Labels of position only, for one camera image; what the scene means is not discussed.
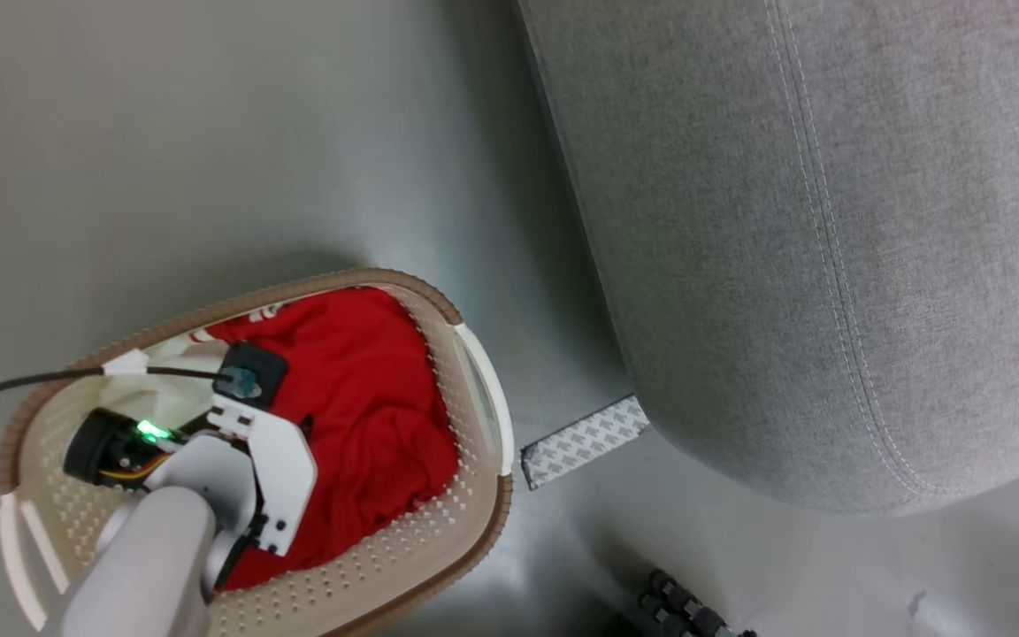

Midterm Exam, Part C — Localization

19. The red cloth garment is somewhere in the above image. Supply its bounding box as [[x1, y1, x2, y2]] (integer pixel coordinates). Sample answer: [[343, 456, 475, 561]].
[[189, 285, 463, 592]]

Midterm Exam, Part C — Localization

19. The cream perforated laundry basket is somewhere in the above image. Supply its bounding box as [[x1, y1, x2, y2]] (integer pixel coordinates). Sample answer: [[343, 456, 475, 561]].
[[0, 268, 516, 637]]

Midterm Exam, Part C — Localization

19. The grey fabric sofa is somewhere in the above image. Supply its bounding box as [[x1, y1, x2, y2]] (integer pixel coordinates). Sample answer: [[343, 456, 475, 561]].
[[517, 0, 1019, 517]]

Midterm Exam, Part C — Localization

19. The black corrugated hose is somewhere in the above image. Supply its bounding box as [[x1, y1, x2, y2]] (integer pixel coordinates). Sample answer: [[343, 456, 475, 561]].
[[636, 568, 758, 637]]

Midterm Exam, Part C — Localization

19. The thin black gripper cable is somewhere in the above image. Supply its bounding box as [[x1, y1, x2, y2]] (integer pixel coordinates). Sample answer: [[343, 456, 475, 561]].
[[0, 349, 238, 422]]

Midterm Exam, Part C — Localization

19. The patterned white tape strip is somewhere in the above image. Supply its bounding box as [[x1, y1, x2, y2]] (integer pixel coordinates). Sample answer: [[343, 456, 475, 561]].
[[520, 395, 653, 491]]

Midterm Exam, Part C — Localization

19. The white green left gripper body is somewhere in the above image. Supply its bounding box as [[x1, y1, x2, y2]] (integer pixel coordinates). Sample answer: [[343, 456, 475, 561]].
[[149, 394, 318, 567]]

